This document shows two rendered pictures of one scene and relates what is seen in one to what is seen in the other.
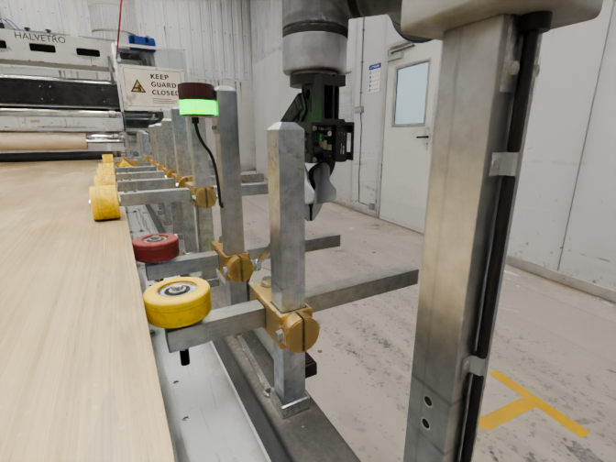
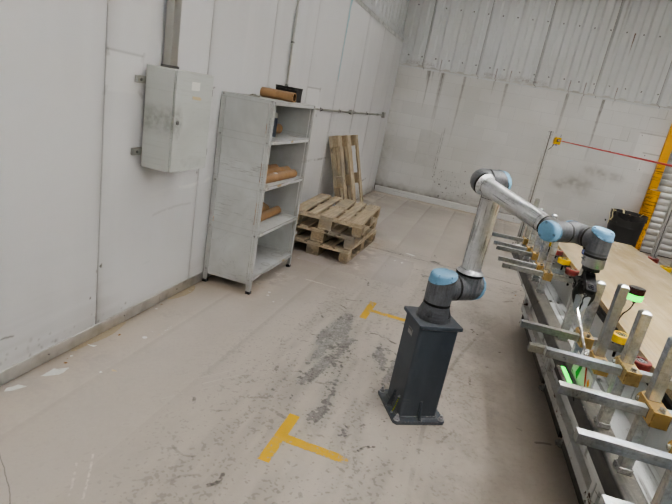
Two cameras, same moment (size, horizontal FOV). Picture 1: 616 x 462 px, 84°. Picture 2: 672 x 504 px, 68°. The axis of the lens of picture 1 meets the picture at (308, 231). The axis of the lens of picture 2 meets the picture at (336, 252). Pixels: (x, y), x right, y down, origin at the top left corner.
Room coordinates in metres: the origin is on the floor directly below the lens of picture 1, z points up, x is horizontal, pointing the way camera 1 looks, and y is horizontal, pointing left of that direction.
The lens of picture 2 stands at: (2.81, 0.47, 1.67)
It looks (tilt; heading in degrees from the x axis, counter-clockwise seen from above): 17 degrees down; 219
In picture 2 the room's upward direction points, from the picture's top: 11 degrees clockwise
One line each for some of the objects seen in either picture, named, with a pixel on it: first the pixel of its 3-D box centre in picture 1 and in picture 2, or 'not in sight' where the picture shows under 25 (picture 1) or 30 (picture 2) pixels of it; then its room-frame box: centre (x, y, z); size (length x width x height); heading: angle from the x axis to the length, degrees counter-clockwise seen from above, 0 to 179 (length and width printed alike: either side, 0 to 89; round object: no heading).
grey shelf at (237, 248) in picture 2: not in sight; (260, 190); (-0.03, -2.82, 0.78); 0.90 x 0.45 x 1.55; 25
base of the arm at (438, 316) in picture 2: not in sight; (435, 308); (0.42, -0.71, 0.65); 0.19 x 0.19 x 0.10
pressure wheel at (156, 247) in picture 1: (159, 264); (636, 371); (0.62, 0.29, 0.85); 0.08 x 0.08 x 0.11
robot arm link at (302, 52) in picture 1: (316, 60); (592, 262); (0.53, -0.01, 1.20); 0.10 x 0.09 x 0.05; 119
